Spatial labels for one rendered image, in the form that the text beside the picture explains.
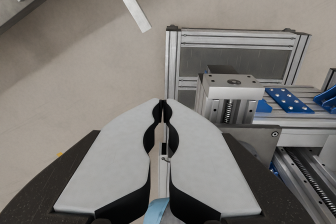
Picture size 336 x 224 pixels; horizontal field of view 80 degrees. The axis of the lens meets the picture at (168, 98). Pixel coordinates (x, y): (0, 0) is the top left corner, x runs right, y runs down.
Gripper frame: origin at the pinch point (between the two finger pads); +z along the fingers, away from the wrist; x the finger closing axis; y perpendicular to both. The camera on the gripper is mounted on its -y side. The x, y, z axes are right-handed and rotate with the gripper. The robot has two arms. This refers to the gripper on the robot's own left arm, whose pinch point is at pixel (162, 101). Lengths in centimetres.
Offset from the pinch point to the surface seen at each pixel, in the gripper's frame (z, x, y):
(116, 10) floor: 132, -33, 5
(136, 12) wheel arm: 49.0, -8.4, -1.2
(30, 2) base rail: 62, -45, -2
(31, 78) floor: 132, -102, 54
